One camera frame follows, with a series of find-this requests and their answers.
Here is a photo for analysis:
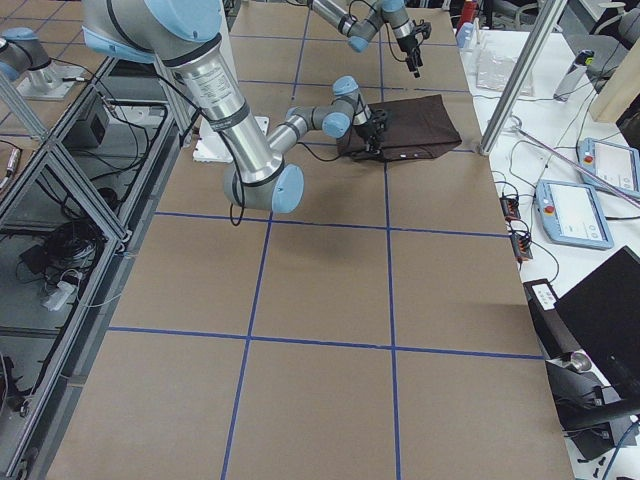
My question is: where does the far blue teach pendant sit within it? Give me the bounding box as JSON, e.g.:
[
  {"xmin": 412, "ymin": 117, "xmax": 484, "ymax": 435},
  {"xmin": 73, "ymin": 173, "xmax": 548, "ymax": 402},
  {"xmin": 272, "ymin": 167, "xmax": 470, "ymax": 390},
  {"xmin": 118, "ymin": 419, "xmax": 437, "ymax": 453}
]
[{"xmin": 578, "ymin": 138, "xmax": 639, "ymax": 198}]

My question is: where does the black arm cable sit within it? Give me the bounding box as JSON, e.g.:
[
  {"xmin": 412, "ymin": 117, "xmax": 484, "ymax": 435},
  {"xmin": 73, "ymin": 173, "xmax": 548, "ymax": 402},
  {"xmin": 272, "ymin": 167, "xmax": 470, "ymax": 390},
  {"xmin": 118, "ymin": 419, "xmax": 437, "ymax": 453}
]
[
  {"xmin": 347, "ymin": 0, "xmax": 431, "ymax": 64},
  {"xmin": 227, "ymin": 94, "xmax": 381, "ymax": 227}
]

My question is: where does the aluminium frame post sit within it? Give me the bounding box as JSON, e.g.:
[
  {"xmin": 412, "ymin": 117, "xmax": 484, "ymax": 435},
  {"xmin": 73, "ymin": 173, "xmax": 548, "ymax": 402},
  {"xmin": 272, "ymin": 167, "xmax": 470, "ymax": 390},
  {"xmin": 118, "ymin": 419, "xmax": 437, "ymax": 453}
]
[{"xmin": 479, "ymin": 0, "xmax": 568, "ymax": 156}]

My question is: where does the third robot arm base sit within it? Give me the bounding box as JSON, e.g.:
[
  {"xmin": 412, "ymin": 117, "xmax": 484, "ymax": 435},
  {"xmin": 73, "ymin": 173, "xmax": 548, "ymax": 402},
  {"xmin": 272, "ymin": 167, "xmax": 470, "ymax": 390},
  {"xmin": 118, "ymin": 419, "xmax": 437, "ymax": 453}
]
[{"xmin": 1, "ymin": 27, "xmax": 84, "ymax": 101}]

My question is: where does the dark brown t-shirt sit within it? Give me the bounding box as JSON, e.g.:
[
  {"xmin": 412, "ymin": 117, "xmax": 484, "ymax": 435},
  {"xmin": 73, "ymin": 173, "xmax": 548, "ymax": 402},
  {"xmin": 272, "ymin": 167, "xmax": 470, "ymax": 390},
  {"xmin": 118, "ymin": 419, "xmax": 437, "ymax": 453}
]
[{"xmin": 337, "ymin": 95, "xmax": 462, "ymax": 162}]

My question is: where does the black box under table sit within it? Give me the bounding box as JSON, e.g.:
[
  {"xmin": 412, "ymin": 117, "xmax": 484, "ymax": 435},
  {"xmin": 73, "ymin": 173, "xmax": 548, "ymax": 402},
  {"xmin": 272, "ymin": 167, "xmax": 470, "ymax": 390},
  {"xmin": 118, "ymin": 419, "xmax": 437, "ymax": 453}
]
[{"xmin": 63, "ymin": 97, "xmax": 109, "ymax": 149}]

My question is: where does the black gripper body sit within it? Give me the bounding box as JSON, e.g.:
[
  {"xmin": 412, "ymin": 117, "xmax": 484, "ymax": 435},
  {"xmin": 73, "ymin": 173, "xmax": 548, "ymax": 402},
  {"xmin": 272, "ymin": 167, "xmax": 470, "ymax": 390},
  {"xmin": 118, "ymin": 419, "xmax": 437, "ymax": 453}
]
[
  {"xmin": 397, "ymin": 19, "xmax": 431, "ymax": 55},
  {"xmin": 355, "ymin": 110, "xmax": 388, "ymax": 145}
]

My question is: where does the white camera stand base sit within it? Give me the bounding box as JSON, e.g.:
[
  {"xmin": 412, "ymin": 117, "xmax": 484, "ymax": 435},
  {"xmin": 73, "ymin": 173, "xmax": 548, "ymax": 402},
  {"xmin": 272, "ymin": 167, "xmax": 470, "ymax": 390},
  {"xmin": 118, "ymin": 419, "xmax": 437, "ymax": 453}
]
[{"xmin": 191, "ymin": 0, "xmax": 270, "ymax": 164}]

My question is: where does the blue teach pendant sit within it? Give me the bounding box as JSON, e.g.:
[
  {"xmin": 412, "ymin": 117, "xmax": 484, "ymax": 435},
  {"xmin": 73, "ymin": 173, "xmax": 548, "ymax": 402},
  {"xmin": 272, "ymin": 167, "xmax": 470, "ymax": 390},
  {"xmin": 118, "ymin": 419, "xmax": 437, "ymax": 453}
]
[
  {"xmin": 535, "ymin": 180, "xmax": 614, "ymax": 250},
  {"xmin": 578, "ymin": 138, "xmax": 639, "ymax": 198}
]

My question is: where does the black monitor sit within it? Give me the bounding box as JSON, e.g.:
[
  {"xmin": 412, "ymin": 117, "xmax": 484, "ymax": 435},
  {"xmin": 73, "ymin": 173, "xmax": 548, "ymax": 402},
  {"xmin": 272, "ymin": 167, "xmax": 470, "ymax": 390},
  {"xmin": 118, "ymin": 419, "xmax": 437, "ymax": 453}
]
[{"xmin": 556, "ymin": 246, "xmax": 639, "ymax": 397}]

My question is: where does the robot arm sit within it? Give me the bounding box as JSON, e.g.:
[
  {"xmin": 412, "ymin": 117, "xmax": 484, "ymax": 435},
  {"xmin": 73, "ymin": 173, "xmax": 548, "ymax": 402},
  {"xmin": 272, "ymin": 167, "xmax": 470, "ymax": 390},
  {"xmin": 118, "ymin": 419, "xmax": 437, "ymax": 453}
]
[
  {"xmin": 293, "ymin": 0, "xmax": 432, "ymax": 78},
  {"xmin": 83, "ymin": 1, "xmax": 383, "ymax": 213}
]

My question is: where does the near blue teach pendant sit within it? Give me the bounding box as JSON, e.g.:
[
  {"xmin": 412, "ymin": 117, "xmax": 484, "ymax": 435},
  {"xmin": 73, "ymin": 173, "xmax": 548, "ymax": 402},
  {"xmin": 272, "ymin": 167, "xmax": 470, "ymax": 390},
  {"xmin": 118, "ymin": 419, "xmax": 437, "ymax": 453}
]
[{"xmin": 535, "ymin": 180, "xmax": 614, "ymax": 250}]

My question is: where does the red bottle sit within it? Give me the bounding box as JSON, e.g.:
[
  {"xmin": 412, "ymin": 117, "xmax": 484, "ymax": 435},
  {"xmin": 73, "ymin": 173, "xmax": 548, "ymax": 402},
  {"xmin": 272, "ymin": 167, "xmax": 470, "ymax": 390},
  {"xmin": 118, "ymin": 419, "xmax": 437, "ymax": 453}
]
[{"xmin": 460, "ymin": 0, "xmax": 478, "ymax": 25}]

